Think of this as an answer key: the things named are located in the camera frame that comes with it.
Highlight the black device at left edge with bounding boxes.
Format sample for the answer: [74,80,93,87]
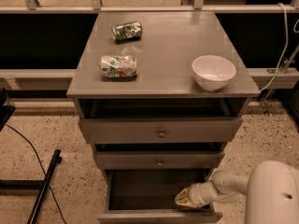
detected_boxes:
[0,88,16,131]

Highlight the white bowl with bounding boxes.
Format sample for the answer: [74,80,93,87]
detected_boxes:
[192,55,236,91]

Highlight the white hanging cable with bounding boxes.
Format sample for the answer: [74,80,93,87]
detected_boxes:
[259,2,290,92]

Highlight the grey drawer cabinet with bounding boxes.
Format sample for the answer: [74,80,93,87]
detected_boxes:
[66,11,261,191]

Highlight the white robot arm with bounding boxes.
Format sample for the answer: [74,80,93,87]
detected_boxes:
[175,161,299,224]

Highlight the white green crushed can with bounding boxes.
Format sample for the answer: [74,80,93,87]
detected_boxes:
[99,55,137,78]

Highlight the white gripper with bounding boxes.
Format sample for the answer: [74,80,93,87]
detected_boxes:
[175,181,218,208]

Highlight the grey drawer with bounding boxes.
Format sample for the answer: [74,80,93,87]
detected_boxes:
[98,169,222,224]
[94,151,224,170]
[78,118,242,144]

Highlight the black stand leg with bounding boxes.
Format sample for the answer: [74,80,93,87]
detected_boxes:
[0,149,62,224]

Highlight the grey middle drawer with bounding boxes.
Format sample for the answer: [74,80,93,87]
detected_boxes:
[94,151,224,170]

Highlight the metal railing frame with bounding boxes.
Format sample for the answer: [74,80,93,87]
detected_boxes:
[0,0,299,15]

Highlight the black floor cable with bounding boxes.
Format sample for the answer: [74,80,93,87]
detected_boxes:
[4,123,68,224]

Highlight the grey bottom drawer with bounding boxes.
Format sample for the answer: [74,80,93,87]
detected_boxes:
[98,169,222,224]

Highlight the grey top drawer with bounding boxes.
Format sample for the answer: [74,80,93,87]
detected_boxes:
[78,118,242,144]

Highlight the dark green crushed can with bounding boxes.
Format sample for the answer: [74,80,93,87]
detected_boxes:
[111,21,143,42]

